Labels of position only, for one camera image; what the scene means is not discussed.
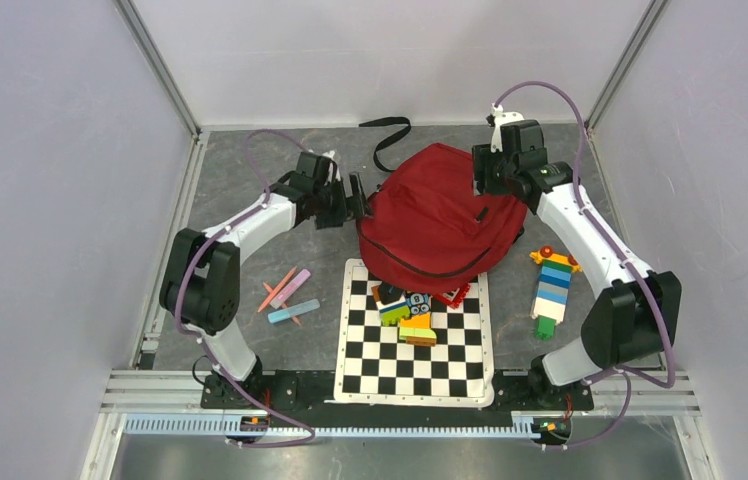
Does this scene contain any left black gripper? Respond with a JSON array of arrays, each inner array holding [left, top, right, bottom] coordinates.
[[312, 171, 373, 230]]

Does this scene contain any pink highlighter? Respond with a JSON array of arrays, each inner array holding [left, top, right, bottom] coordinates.
[[270, 269, 311, 308]]

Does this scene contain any red backpack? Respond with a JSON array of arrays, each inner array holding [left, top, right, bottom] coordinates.
[[356, 143, 528, 294]]

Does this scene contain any orange pencil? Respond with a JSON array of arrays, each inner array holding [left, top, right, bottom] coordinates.
[[257, 267, 297, 312]]

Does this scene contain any light blue highlighter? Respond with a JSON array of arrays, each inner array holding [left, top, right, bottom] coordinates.
[[268, 299, 320, 324]]

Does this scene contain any red pencil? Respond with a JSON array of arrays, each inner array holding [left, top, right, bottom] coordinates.
[[262, 282, 304, 328]]

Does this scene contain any red plastic card box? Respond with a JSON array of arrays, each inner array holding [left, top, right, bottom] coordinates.
[[433, 283, 471, 309]]

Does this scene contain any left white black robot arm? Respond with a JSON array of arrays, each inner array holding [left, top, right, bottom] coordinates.
[[159, 152, 372, 408]]

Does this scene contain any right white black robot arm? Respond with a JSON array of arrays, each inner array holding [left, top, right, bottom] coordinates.
[[472, 112, 682, 408]]

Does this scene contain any brown blue green block stack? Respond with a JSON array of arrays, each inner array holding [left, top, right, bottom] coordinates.
[[371, 282, 411, 327]]

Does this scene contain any blue owl number block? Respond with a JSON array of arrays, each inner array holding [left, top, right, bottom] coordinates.
[[405, 292, 432, 316]]

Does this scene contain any green yellow orange block stack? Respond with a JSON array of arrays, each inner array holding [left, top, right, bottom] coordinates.
[[398, 313, 437, 347]]

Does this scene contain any long striped block tower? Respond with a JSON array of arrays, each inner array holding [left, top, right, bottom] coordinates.
[[530, 245, 582, 340]]

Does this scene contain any black white chessboard mat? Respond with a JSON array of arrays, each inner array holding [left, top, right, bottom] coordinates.
[[333, 259, 495, 408]]

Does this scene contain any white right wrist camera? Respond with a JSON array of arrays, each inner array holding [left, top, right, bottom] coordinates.
[[486, 107, 525, 153]]

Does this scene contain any blue toothed cable rail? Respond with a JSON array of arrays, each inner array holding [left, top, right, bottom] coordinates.
[[123, 413, 540, 440]]

